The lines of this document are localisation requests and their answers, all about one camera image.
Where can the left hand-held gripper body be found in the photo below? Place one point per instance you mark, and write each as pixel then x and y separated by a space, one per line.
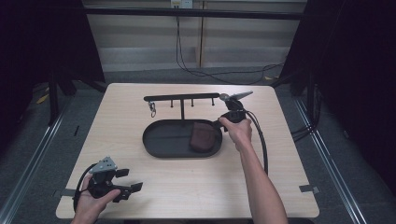
pixel 101 182

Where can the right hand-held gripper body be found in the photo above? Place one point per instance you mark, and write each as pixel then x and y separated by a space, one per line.
pixel 234 107

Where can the brown leather pouch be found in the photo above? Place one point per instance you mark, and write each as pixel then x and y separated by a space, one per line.
pixel 202 137

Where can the black key rack with tray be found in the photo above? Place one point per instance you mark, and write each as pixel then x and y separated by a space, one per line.
pixel 165 140

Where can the person's right hand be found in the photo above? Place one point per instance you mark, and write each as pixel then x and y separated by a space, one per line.
pixel 238 132

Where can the person's left hand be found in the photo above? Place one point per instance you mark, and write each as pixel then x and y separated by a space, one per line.
pixel 90 205

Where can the grey tape strip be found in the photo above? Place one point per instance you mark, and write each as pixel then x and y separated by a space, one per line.
pixel 308 188
pixel 63 193

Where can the black metal stand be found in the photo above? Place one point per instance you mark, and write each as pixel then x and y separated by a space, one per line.
pixel 53 99

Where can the yellow floor tape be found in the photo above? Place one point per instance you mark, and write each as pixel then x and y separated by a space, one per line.
pixel 42 99

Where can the black curtain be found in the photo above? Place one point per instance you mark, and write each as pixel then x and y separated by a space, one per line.
pixel 37 37
pixel 355 77

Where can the metal floor rail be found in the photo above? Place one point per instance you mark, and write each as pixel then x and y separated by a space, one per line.
pixel 330 161
pixel 34 161

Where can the wooden wall strip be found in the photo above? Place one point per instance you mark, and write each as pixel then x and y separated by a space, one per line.
pixel 201 37

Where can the black horizontal frame bar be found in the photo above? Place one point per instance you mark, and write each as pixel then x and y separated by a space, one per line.
pixel 193 13

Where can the white wall outlet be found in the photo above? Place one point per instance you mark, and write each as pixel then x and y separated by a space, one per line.
pixel 181 3

